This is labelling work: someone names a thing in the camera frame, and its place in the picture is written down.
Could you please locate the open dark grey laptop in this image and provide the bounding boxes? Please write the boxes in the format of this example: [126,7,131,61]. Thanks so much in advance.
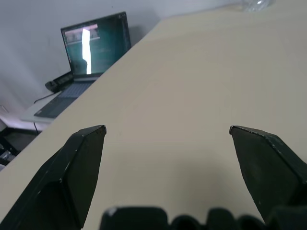
[34,11,132,119]

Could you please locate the black cable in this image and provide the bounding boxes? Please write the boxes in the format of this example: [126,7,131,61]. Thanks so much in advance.
[33,92,55,104]

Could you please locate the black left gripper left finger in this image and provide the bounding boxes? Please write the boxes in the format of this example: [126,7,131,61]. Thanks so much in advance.
[0,125,107,230]

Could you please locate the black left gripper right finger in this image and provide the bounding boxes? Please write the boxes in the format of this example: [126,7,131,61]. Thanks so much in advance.
[229,125,307,225]

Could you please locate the white side table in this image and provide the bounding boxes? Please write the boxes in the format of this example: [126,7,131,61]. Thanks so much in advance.
[20,92,60,124]

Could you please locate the clear plastic object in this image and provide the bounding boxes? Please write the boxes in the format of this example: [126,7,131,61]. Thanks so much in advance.
[241,0,277,12]

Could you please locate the black power strip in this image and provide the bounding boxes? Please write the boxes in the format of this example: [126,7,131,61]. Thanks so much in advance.
[45,71,74,93]

